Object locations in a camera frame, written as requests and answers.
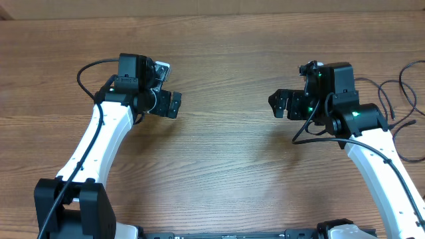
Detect black usb cable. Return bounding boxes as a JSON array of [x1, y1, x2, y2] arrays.
[[391, 60, 425, 163], [354, 77, 418, 130]]

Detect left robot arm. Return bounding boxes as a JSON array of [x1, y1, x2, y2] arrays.
[[34, 53, 182, 238]]

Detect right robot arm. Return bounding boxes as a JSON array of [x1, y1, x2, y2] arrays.
[[268, 60, 424, 238]]

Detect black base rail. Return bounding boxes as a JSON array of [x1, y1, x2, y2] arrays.
[[141, 229, 319, 239]]

